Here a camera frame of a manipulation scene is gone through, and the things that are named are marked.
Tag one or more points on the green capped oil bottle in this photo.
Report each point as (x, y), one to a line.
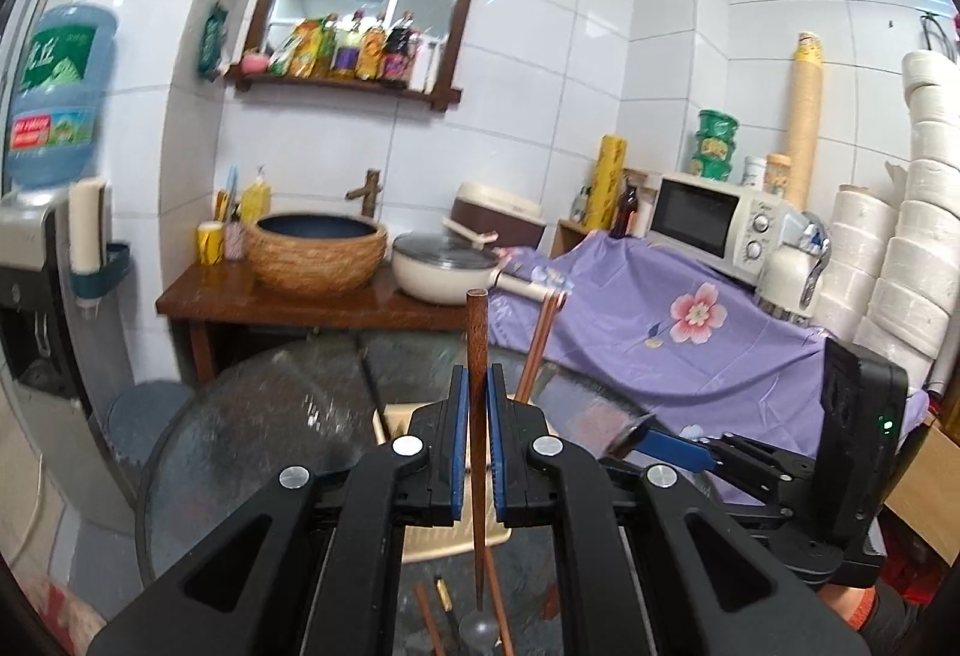
(328, 45)

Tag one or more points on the yellow lidded jar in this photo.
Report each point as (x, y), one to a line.
(778, 176)

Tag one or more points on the dotted small cup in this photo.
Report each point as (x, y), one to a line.
(235, 242)

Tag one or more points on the wooden side table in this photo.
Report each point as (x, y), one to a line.
(225, 296)

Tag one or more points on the brown glass bottle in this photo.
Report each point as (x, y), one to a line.
(625, 210)

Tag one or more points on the blue toothbrush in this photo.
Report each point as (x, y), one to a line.
(231, 191)

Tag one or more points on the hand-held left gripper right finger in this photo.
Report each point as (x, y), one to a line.
(495, 446)

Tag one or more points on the stacks of white disposable bowls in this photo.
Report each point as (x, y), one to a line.
(922, 214)

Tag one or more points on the white jar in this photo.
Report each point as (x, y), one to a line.
(754, 172)

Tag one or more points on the white kettle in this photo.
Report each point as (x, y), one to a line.
(791, 274)

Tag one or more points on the water dispenser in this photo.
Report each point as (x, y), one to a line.
(37, 296)

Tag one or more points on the white microwave oven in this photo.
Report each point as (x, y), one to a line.
(705, 221)

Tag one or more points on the wooden crate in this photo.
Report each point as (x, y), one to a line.
(574, 240)

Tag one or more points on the dark soy sauce bottle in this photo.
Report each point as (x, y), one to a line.
(399, 53)

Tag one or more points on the cream pot with lid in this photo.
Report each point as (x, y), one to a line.
(442, 274)

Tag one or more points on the purple floral cloth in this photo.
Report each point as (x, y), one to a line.
(675, 326)

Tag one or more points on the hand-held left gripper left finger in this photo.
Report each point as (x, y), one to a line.
(459, 446)

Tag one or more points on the grey round stool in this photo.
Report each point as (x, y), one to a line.
(150, 424)

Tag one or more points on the bronze faucet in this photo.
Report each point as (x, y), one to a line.
(367, 191)

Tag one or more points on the teal cup holder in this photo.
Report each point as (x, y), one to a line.
(112, 274)

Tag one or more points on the white squeeze bottle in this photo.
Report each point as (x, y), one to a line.
(429, 64)

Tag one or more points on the yellow green packet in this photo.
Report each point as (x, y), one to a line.
(296, 49)

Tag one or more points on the yellow cup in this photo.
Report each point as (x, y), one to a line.
(210, 244)

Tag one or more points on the orange label bottle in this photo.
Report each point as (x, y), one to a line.
(373, 53)

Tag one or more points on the cream paper cup stack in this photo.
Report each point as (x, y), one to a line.
(88, 221)

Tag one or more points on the tall paper cup stack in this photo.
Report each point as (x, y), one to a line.
(804, 116)

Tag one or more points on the purple label bottle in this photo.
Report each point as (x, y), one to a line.
(347, 53)

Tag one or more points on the white brown rice cooker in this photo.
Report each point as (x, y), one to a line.
(495, 210)

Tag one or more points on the yellow wrap roll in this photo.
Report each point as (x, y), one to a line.
(606, 176)

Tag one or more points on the green hanging packet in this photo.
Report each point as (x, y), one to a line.
(212, 41)

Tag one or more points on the person's right forearm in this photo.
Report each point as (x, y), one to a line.
(855, 607)

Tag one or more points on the yellow soap bottle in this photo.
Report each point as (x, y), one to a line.
(256, 199)

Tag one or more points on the cream plastic utensil holder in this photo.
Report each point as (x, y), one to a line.
(442, 543)

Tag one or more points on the cardboard box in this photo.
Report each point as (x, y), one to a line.
(926, 491)

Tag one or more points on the brown wooden chopstick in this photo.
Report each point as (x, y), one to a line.
(499, 600)
(477, 341)
(534, 346)
(429, 618)
(544, 348)

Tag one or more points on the blue water jug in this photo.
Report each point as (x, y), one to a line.
(60, 94)

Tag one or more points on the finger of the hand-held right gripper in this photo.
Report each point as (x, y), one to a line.
(675, 447)
(750, 457)

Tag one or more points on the woven basin sink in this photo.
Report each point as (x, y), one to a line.
(315, 259)

